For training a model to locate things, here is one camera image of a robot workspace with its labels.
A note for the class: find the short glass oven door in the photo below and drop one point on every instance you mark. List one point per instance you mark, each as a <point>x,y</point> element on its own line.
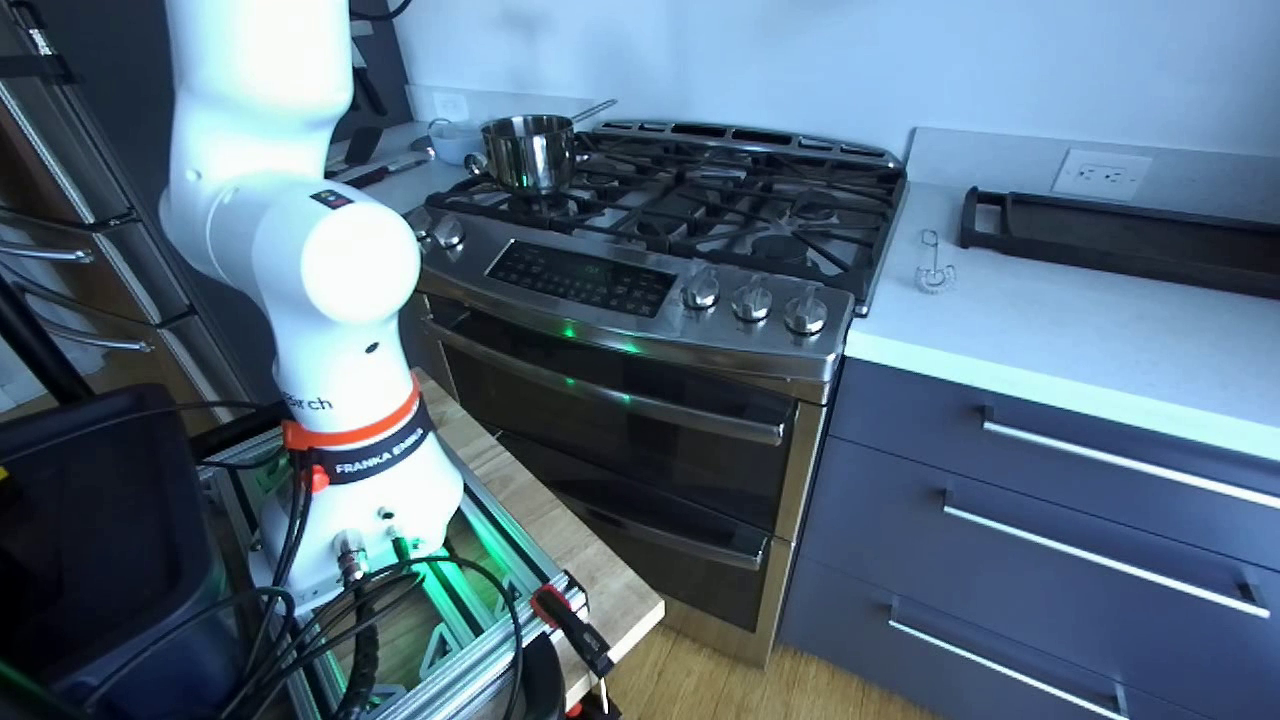
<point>681,563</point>

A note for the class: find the wood topped aluminium robot cart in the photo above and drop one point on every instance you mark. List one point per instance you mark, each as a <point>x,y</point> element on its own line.
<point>535,520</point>

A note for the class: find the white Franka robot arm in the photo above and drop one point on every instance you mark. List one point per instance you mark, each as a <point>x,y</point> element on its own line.
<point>334,267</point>

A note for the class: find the silver stove knob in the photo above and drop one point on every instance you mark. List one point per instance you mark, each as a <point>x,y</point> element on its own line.
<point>804,316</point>
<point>700,293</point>
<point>417,234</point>
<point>448,236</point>
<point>753,305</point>

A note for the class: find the black stand pole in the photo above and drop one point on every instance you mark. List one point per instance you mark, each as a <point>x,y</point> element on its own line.
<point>42,340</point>

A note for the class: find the small clear glass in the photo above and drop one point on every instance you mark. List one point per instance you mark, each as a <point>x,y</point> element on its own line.
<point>933,267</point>

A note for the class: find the black rectangular tray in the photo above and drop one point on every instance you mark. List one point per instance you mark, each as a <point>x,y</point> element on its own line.
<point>1135,243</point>

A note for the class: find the pale blue bowl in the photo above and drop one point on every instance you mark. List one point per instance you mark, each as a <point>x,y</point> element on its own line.
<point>454,144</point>

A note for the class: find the stainless steel pot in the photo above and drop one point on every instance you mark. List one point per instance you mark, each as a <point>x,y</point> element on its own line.
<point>535,166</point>

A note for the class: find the stainless gas range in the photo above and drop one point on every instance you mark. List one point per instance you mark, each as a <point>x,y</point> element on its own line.
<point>603,400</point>

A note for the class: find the red black clamp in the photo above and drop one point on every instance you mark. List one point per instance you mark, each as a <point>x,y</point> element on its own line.
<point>572,627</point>

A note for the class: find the tall glass oven door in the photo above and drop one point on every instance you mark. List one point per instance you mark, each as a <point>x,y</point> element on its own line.
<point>603,426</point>

